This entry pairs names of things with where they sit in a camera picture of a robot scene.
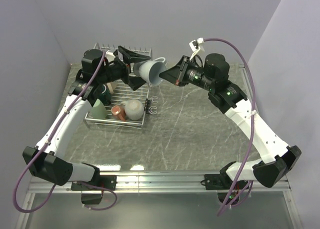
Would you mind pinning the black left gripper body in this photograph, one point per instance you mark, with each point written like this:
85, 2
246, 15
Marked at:
117, 71

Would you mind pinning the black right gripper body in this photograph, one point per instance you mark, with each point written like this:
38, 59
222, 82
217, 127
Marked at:
195, 75

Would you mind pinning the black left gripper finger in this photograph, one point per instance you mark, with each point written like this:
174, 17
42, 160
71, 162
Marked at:
131, 57
135, 82

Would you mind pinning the light blue mug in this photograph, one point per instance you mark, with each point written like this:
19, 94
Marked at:
150, 70

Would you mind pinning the silver wire dish rack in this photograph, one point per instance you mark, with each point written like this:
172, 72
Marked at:
120, 84

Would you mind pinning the beige speckled round mug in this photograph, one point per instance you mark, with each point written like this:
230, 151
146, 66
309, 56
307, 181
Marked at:
134, 109

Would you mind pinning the dark green mug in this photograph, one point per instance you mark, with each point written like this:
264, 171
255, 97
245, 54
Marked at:
105, 95

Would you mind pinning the pink white mug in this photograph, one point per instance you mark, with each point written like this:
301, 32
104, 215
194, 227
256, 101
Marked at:
118, 112

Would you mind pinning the light green mug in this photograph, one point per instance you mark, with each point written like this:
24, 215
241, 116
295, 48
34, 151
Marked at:
98, 110

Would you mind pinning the beige dragon pattern mug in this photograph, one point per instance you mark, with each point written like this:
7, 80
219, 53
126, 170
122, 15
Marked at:
111, 87

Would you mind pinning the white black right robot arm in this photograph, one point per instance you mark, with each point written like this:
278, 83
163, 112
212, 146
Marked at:
277, 158

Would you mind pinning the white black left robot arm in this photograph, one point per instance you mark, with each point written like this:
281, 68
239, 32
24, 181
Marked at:
45, 160

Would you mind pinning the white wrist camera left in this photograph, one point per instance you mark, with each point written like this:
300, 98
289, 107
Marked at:
110, 56

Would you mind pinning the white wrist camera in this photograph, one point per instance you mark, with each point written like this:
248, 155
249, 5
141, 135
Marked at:
196, 46
110, 56

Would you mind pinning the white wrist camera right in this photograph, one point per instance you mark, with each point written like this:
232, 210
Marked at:
196, 46

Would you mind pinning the aluminium side rail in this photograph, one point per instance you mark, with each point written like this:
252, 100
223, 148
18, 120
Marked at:
246, 81

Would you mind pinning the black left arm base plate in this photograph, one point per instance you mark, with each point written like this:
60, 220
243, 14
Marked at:
105, 181

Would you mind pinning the aluminium mounting rail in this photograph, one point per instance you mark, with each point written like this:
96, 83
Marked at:
152, 182

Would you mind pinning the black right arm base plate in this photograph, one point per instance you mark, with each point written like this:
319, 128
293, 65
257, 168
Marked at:
216, 181

